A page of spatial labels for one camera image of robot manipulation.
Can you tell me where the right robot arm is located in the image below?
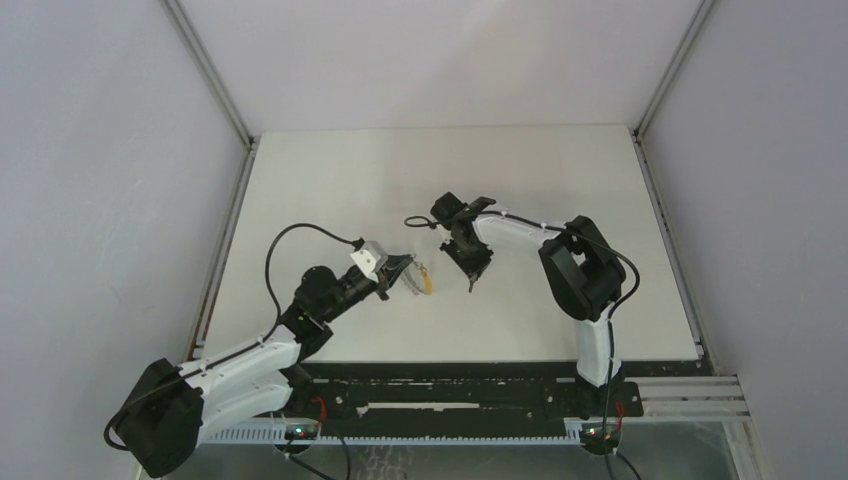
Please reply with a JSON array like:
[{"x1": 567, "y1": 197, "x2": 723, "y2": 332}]
[{"x1": 427, "y1": 192, "x2": 626, "y2": 416}]

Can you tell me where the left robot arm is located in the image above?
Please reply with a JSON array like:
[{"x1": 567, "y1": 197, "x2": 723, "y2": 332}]
[{"x1": 107, "y1": 248, "x2": 414, "y2": 478}]

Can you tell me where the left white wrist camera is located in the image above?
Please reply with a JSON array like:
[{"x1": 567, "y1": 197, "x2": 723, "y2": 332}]
[{"x1": 350, "y1": 241, "x2": 388, "y2": 282}]

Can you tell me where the right black camera cable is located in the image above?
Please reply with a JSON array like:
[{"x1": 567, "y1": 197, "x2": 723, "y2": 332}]
[{"x1": 404, "y1": 210, "x2": 642, "y2": 480}]

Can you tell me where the black camera cable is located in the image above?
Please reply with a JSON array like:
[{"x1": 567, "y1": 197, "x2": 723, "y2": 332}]
[
  {"x1": 102, "y1": 223, "x2": 366, "y2": 453},
  {"x1": 404, "y1": 210, "x2": 642, "y2": 480}
]

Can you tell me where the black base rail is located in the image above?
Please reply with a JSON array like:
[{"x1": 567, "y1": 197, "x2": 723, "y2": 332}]
[{"x1": 283, "y1": 361, "x2": 645, "y2": 440}]

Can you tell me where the left aluminium frame post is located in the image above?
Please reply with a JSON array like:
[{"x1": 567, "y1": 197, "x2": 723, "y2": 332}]
[{"x1": 160, "y1": 0, "x2": 256, "y2": 360}]

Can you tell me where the aluminium frame post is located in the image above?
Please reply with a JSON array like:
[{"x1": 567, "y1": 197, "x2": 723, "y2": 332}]
[
  {"x1": 160, "y1": 0, "x2": 256, "y2": 360},
  {"x1": 630, "y1": 0, "x2": 720, "y2": 372}
]

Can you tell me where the right aluminium frame post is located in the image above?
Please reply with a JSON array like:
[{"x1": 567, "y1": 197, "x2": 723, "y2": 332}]
[{"x1": 630, "y1": 0, "x2": 720, "y2": 372}]

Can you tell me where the left black camera cable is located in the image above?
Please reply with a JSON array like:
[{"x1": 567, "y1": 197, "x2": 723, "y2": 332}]
[{"x1": 102, "y1": 223, "x2": 366, "y2": 453}]

